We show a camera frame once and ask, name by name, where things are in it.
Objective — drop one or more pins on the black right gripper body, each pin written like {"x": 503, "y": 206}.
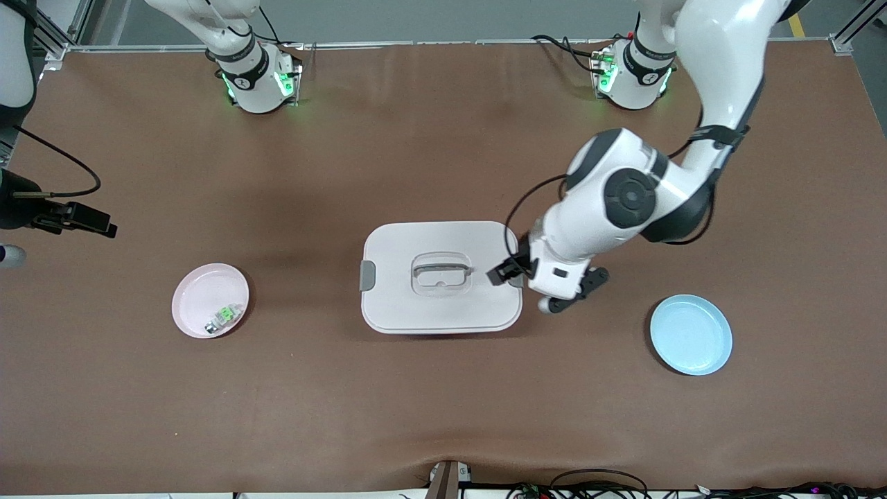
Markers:
{"x": 19, "y": 209}

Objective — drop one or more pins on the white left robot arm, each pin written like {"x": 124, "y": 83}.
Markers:
{"x": 721, "y": 41}

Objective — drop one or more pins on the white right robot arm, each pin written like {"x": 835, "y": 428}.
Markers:
{"x": 256, "y": 90}

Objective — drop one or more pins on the white lidded storage box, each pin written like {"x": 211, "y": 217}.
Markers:
{"x": 441, "y": 305}

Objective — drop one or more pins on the pink round plate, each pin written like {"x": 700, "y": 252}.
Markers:
{"x": 201, "y": 294}

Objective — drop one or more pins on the light blue round plate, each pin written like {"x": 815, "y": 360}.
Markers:
{"x": 691, "y": 336}

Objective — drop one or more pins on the brown table mat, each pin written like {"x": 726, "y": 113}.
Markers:
{"x": 346, "y": 138}

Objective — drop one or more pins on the green switch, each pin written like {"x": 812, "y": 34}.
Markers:
{"x": 223, "y": 317}

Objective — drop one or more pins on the aluminium frame post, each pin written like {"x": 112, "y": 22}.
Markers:
{"x": 52, "y": 38}
{"x": 856, "y": 24}

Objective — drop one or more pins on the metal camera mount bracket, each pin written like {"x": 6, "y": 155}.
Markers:
{"x": 443, "y": 482}

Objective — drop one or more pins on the thin metal table rail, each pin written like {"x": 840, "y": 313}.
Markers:
{"x": 416, "y": 44}

